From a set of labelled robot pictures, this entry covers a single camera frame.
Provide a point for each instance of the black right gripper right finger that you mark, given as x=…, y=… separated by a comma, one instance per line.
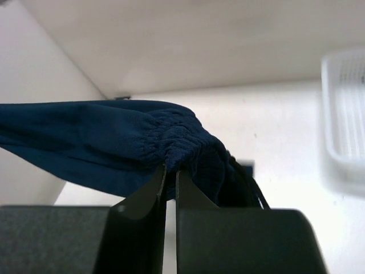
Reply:
x=211, y=239

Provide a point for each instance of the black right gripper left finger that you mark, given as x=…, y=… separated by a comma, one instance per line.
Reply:
x=125, y=238

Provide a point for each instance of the navy blue shorts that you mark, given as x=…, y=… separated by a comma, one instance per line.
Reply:
x=115, y=146

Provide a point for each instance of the white plastic mesh basket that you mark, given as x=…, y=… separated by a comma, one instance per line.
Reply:
x=342, y=76

